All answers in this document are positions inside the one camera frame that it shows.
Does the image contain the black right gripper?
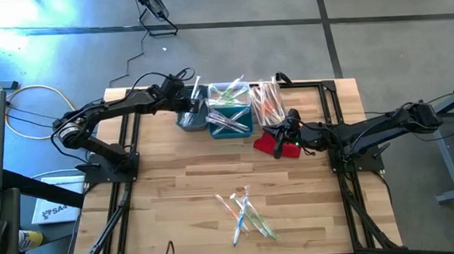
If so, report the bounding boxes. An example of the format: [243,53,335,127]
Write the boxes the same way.
[260,106,318,154]

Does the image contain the purple white toothbrush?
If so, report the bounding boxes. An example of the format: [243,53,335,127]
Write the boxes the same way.
[205,113,247,134]
[211,107,252,135]

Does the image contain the pale blue plastic bin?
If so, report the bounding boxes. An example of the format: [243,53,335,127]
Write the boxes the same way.
[207,80,252,110]

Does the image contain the orange toothbrush yellow bristles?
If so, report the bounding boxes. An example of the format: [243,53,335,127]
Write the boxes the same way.
[253,85,274,125]

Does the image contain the black floor cable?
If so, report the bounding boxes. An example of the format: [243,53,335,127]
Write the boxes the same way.
[104,30,152,89]
[409,124,454,144]

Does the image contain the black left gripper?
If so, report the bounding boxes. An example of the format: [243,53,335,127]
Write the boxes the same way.
[169,92,206,115]

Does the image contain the black desk bar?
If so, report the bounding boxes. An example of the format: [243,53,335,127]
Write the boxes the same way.
[1,164,86,213]

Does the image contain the red cloth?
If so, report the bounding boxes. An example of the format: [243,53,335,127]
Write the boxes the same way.
[252,130,302,162]

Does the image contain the dark grey plastic bin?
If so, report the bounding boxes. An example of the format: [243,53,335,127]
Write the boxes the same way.
[174,84,211,134]

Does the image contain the white printed box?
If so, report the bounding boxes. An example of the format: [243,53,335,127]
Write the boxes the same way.
[29,174,89,227]

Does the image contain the pink white toothbrush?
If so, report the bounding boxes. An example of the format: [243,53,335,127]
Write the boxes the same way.
[262,80,278,118]

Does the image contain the teal plastic bin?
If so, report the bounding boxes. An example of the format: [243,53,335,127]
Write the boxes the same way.
[209,104,257,141]

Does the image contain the yellow can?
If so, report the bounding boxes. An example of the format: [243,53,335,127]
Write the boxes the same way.
[17,228,45,252]

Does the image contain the dark purple toothbrush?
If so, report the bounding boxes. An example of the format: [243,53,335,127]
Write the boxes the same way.
[211,109,251,134]

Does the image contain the black curved handle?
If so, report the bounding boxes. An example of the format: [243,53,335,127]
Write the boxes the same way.
[273,71,294,87]

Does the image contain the yellow cable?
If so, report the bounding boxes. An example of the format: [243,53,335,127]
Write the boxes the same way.
[5,82,76,142]

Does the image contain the black fan stand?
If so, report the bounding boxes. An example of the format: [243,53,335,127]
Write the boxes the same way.
[129,0,180,39]

